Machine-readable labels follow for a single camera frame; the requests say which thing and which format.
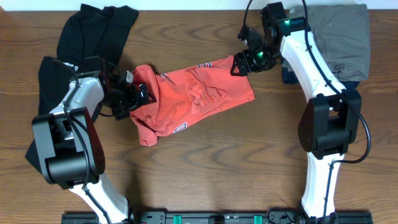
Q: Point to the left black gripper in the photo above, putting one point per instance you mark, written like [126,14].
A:
[135,102]

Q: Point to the folded grey garment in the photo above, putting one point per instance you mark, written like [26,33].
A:
[343,39]

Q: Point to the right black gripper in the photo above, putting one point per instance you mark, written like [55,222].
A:
[245,63]

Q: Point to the black t-shirt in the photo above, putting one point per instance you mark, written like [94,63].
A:
[89,32]

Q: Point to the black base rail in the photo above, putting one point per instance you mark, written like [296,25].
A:
[277,216]

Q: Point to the folded dark blue jeans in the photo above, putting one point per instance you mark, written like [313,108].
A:
[290,78]

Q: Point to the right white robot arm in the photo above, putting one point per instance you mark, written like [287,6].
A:
[330,120]

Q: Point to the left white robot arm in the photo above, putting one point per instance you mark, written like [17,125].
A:
[68,147]

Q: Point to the red orange t-shirt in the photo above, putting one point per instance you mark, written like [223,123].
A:
[187,96]

